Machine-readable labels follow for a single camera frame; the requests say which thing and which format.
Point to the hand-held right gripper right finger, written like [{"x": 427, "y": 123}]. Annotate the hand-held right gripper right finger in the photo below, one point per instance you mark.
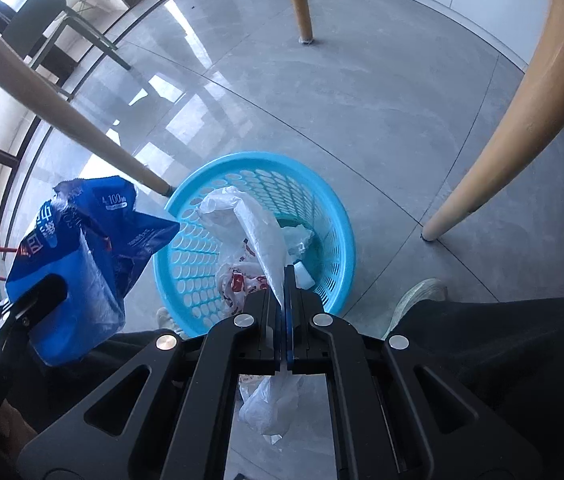
[{"x": 304, "y": 325}]

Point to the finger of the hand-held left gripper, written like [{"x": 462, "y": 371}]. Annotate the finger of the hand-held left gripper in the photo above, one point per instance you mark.
[{"x": 39, "y": 297}]

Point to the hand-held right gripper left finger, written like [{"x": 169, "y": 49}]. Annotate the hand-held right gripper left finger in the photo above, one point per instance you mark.
[{"x": 269, "y": 330}]

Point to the blue plastic snack bag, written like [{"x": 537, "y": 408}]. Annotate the blue plastic snack bag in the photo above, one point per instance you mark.
[{"x": 77, "y": 280}]

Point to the red and white wrapper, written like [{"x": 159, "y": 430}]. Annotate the red and white wrapper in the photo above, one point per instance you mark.
[{"x": 234, "y": 282}]

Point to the clear plastic wrap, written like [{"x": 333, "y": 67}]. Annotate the clear plastic wrap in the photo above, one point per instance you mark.
[{"x": 298, "y": 237}]

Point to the white plastic bag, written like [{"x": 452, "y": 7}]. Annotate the white plastic bag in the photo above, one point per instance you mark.
[{"x": 262, "y": 235}]

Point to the blue plastic basket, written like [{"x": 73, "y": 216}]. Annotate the blue plastic basket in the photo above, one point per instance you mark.
[{"x": 332, "y": 220}]

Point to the person's left hand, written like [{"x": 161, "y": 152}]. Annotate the person's left hand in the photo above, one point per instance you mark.
[{"x": 12, "y": 425}]

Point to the person's left white shoe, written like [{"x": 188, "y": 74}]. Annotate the person's left white shoe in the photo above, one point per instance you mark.
[{"x": 166, "y": 317}]

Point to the person's white shoe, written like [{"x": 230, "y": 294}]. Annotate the person's white shoe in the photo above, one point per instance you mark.
[
  {"x": 166, "y": 317},
  {"x": 421, "y": 295}
]

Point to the person's right white shoe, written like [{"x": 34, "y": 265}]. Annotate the person's right white shoe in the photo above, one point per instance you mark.
[{"x": 421, "y": 295}]

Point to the wooden table leg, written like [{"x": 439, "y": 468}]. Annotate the wooden table leg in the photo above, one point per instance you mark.
[
  {"x": 299, "y": 5},
  {"x": 62, "y": 110},
  {"x": 536, "y": 90}
]

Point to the person's dark pants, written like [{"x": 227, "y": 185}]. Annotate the person's dark pants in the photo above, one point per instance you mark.
[{"x": 511, "y": 350}]

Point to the dark green chair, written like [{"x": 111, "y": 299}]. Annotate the dark green chair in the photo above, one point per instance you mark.
[{"x": 42, "y": 5}]

